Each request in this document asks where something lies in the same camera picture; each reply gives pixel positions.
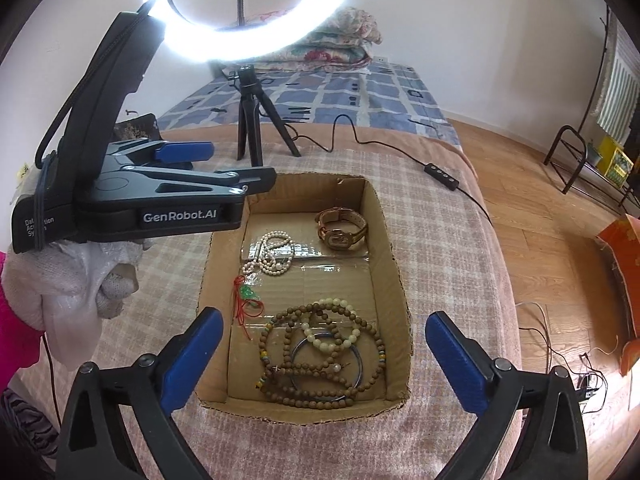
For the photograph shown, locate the blue checkered mattress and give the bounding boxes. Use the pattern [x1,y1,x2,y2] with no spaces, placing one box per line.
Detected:
[157,62,461,148]

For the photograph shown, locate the black metal clothes rack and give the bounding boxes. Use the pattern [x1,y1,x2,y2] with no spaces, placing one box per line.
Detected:
[544,5,640,211]

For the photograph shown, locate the white ring light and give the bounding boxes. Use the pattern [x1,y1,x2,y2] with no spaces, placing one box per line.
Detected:
[141,0,358,64]

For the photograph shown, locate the cream bead bracelet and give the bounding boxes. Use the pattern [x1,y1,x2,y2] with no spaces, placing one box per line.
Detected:
[300,297,362,356]

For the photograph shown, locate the cardboard box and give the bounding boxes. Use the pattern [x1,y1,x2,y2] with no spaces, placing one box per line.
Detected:
[195,172,413,423]

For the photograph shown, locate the tan leather wristwatch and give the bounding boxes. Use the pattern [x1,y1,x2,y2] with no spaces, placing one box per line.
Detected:
[314,206,370,251]

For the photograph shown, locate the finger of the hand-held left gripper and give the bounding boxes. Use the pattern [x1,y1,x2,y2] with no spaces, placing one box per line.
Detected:
[107,139,216,171]
[112,160,277,197]

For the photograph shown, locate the floor cables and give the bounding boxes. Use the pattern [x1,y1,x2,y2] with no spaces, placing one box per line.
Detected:
[515,300,621,416]

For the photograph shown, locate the white pearl necklace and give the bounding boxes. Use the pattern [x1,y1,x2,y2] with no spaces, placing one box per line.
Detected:
[240,230,296,277]

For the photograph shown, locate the black mini tripod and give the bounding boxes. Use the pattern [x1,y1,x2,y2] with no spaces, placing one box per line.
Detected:
[235,64,302,167]

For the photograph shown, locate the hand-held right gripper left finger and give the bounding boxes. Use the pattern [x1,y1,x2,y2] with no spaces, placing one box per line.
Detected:
[56,306,225,480]

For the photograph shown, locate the folded floral quilt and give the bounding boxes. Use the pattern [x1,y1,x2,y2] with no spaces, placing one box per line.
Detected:
[250,6,383,73]

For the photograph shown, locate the striped hanging cloth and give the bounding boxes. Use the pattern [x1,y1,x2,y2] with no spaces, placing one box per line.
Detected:
[595,25,640,143]

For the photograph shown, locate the green pendant with red cord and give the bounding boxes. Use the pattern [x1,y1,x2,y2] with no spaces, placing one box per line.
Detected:
[231,275,266,343]

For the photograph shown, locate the yellow carton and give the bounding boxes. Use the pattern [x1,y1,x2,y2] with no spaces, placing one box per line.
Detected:
[597,135,633,188]

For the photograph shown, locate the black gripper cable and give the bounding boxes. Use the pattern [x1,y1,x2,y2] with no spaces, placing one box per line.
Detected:
[34,2,153,428]

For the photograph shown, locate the black printed snack bag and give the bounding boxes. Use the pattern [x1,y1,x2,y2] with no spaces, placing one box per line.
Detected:
[114,112,161,143]

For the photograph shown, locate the dark metal bangle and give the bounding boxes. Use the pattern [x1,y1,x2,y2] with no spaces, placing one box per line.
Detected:
[290,332,362,401]

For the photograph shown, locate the zebra striped cloth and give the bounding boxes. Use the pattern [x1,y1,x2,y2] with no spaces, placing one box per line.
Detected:
[0,387,61,456]

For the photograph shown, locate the orange cloth covered table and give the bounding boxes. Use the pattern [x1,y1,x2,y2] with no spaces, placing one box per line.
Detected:
[596,214,640,376]

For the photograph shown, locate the person's left hand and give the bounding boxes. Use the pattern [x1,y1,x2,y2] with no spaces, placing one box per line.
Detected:
[10,237,153,366]

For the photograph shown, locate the black cable with inline controller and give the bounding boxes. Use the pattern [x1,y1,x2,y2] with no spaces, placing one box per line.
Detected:
[220,72,498,218]

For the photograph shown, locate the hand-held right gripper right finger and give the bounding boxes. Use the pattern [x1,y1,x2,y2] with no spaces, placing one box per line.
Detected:
[425,311,587,480]

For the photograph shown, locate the brown wooden bead necklace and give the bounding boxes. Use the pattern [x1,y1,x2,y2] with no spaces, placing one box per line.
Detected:
[255,301,388,408]

